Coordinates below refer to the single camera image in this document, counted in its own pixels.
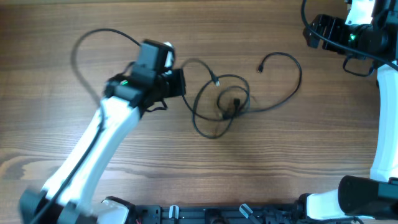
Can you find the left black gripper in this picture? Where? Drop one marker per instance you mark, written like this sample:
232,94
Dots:
179,88

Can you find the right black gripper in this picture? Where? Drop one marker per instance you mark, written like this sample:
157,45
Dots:
334,25

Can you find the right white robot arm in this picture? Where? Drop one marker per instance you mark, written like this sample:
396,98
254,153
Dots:
369,31

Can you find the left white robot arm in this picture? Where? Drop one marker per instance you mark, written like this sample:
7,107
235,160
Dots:
66,196

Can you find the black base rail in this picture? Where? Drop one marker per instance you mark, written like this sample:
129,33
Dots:
174,214

